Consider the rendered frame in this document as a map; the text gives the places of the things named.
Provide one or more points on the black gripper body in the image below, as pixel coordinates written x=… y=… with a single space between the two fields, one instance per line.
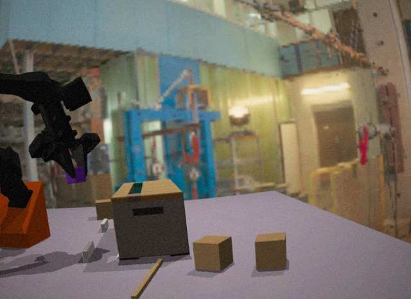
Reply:
x=58 y=130

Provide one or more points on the purple cube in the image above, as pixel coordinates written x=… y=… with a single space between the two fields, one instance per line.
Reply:
x=79 y=176

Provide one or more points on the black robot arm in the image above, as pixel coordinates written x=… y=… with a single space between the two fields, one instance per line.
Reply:
x=47 y=95

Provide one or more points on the tan wooden bar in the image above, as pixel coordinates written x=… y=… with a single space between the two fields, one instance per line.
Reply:
x=138 y=292

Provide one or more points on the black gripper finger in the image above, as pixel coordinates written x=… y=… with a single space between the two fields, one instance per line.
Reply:
x=80 y=155
x=60 y=153

